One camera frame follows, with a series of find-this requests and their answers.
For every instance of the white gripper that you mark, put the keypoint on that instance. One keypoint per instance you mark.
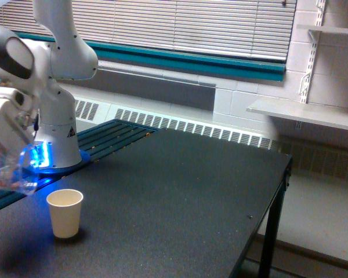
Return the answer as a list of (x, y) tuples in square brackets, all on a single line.
[(17, 114)]

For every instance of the clear plastic cup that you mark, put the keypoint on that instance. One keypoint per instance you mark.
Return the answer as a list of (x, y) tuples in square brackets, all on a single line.
[(19, 173)]

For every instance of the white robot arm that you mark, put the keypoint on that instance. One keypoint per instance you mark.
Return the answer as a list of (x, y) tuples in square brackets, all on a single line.
[(35, 68)]

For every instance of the white baseboard radiator cover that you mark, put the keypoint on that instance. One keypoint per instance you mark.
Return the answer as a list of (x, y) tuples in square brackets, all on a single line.
[(97, 112)]

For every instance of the white paper cup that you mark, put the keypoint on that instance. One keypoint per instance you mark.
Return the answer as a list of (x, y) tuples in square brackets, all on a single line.
[(65, 212)]

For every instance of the teal window sill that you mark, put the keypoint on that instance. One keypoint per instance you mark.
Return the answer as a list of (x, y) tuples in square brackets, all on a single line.
[(191, 62)]

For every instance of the white window blinds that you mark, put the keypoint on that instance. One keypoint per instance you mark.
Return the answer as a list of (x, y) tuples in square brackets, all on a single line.
[(253, 30)]

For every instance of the black table leg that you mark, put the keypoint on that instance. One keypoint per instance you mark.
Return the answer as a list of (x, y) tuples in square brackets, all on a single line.
[(273, 221)]

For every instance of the blue slotted aluminium rail bed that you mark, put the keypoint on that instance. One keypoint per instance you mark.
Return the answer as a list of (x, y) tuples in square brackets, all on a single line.
[(98, 142)]

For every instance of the white lower wall shelf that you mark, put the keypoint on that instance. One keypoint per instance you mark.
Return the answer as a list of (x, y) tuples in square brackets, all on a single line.
[(307, 113)]

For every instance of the white wall shelf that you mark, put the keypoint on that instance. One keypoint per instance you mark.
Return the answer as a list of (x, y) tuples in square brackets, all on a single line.
[(307, 113), (326, 29)]

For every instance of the white shelf standard rail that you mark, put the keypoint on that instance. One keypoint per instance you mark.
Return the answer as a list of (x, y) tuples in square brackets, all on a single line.
[(314, 34)]

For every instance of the white upper wall shelf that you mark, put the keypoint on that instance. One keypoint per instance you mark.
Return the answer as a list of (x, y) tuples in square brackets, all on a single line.
[(326, 29)]

